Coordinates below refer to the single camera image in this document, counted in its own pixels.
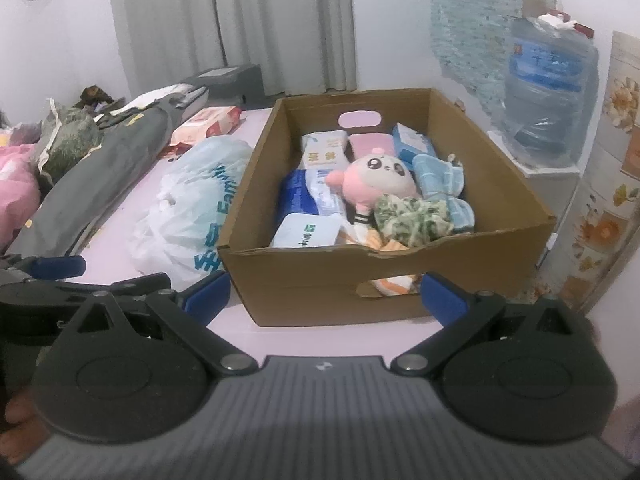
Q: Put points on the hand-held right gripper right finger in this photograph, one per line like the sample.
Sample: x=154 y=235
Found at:
x=442 y=300

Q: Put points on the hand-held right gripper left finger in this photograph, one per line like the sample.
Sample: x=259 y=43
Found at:
x=207 y=297

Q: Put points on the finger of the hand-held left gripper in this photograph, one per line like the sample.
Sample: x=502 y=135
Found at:
x=135 y=282
x=57 y=266

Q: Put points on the orange white cloth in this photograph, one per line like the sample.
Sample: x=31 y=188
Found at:
x=395 y=285

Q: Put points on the green patterned scrunchie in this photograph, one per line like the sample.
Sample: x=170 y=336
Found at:
x=410 y=220

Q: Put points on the blue face mask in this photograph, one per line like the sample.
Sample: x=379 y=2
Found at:
x=462 y=215

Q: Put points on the brown cardboard box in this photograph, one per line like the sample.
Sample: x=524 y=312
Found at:
x=310 y=270

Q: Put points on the white green wipes pack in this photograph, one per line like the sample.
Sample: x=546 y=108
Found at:
x=305 y=232

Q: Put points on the blue striped cloth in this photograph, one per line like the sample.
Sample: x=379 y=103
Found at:
x=435 y=175

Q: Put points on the pink white plush doll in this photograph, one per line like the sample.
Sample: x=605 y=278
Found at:
x=385 y=175

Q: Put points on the blue white wipes pack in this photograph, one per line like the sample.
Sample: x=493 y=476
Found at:
x=302 y=195

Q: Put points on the blue face mask box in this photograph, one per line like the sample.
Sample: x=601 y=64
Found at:
x=412 y=142

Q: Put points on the pink bubble wrap pack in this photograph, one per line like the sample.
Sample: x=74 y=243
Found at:
x=370 y=142

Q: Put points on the person's left hand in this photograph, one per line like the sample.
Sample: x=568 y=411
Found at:
x=25 y=425

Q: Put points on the pink blanket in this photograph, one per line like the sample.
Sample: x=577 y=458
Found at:
x=15 y=185

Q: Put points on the grey jacket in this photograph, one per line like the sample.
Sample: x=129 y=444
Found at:
x=100 y=180

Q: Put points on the white plastic bag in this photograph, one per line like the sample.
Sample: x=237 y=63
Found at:
x=190 y=200

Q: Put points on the pink printed bed sheet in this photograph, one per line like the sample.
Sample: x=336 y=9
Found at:
x=325 y=340

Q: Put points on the green patterned bag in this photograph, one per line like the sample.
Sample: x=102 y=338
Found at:
x=65 y=135

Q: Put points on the white stand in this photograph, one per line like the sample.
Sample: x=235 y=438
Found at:
x=550 y=172

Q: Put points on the red white tissue packet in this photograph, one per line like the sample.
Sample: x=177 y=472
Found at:
x=210 y=125

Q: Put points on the white cotton swab pack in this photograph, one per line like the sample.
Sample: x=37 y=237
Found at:
x=322 y=150

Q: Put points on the floral panel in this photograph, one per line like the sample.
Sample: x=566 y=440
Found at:
x=610 y=185

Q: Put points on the grey printer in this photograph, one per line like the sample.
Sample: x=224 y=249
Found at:
x=225 y=80

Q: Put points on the blue water jug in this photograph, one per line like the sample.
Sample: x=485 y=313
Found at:
x=545 y=100

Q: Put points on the grey curtain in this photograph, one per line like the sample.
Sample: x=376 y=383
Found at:
x=225 y=20

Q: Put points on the teal patterned foam mat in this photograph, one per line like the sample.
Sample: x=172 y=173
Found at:
x=465 y=20

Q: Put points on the white red plastic cover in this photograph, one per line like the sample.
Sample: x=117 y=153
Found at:
x=565 y=22

